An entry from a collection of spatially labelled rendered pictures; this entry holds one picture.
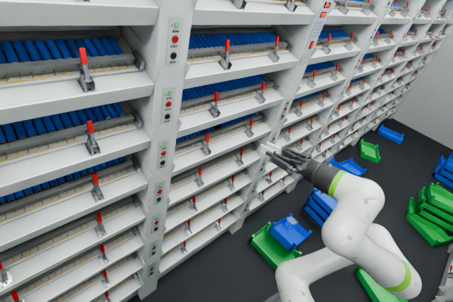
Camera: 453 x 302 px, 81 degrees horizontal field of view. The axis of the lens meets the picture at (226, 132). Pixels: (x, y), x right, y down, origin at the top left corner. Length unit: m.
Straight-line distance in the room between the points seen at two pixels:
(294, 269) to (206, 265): 0.70
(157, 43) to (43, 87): 0.26
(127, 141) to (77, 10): 0.37
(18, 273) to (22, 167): 0.39
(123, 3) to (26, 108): 0.29
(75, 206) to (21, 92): 0.39
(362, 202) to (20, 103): 0.85
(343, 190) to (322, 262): 0.52
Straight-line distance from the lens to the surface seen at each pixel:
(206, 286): 1.81
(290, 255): 2.08
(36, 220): 0.91
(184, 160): 1.04
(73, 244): 1.07
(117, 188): 0.94
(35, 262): 1.06
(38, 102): 0.65
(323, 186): 0.89
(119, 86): 0.70
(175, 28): 0.70
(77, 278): 1.23
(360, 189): 0.85
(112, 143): 0.81
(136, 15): 0.65
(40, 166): 0.78
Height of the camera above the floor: 1.64
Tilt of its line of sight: 34 degrees down
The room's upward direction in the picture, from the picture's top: 15 degrees clockwise
